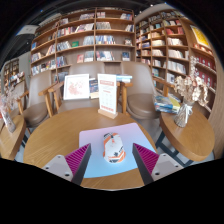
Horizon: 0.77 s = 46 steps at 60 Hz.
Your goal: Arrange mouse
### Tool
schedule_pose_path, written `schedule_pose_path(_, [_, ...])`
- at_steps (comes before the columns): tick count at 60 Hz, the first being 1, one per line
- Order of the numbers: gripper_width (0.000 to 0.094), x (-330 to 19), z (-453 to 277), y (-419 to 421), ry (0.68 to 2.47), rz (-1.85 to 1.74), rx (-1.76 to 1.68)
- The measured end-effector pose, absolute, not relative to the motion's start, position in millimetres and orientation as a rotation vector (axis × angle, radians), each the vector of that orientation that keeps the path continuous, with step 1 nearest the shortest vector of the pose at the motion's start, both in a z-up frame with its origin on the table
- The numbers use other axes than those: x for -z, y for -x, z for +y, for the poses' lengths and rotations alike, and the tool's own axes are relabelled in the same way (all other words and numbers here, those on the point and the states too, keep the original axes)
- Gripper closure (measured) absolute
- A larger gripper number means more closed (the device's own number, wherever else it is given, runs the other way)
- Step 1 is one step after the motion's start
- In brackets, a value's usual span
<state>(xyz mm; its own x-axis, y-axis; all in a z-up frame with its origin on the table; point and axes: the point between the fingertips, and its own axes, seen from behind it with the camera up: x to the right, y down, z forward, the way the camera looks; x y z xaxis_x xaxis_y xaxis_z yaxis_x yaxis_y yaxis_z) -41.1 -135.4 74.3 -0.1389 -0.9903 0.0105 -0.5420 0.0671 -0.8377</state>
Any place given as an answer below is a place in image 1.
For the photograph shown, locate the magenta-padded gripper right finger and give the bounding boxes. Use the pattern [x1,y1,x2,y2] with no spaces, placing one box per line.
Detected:
[131,143,184,186]

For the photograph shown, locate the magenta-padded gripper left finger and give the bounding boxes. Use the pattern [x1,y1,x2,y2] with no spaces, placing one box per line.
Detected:
[41,143,92,186]

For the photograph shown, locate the white and orange computer mouse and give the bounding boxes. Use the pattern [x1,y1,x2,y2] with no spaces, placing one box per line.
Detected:
[102,132,127,164]

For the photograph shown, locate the lilac and blue mouse pad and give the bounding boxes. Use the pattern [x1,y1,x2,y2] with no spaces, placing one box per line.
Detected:
[78,122,158,179]

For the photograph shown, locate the round wooden side table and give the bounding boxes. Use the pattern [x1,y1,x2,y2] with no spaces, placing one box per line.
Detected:
[159,108,216,163]
[0,114,28,161]

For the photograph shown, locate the glass vase with dried flowers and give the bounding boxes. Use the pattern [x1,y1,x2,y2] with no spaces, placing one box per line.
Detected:
[173,54,210,129]

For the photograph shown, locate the brown padded wooden armchair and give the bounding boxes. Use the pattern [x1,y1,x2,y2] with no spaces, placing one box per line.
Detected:
[116,61,176,122]
[49,60,104,114]
[21,69,59,129]

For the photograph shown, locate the blue and yellow book stack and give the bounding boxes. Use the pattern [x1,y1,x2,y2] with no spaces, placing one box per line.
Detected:
[153,94,182,114]

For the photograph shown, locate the white sign on wooden base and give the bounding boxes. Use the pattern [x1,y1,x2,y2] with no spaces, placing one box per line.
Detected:
[97,73,119,120]

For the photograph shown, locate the white framed red-print picture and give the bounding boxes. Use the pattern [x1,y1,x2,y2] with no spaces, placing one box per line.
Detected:
[62,73,91,101]

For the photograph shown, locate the dark book with yellow band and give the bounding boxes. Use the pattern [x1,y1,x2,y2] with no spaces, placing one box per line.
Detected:
[88,77,100,100]

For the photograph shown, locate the glass vase with pink flowers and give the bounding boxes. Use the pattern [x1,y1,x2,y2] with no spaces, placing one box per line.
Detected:
[0,89,23,134]

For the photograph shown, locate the light blue book stack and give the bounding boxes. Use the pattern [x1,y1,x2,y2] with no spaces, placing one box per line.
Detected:
[115,73,134,84]

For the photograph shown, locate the angled wooden bookshelf with books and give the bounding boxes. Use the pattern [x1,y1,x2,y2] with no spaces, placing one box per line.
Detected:
[134,9,221,119]

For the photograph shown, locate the distant wooden bookshelf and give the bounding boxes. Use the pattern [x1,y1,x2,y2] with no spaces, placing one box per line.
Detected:
[2,57,21,84]

